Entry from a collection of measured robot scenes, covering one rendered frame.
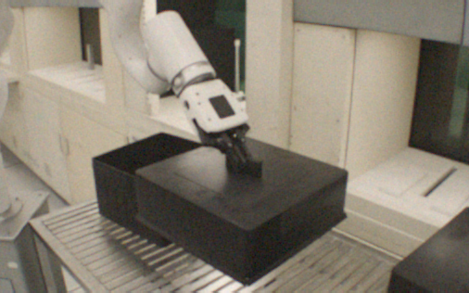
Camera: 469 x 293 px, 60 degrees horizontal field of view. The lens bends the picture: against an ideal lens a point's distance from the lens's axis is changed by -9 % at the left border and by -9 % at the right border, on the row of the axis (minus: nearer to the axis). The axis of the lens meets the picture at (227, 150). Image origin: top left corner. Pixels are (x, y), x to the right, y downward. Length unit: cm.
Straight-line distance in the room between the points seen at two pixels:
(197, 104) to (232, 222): 23
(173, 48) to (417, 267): 56
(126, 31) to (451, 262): 72
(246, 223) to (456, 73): 97
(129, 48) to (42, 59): 225
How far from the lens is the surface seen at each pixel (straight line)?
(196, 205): 70
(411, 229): 112
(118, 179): 115
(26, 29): 309
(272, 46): 115
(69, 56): 323
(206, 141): 77
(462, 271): 69
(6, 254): 132
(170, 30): 85
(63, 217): 131
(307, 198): 73
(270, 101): 118
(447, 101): 147
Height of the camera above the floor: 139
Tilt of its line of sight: 22 degrees down
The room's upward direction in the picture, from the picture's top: straight up
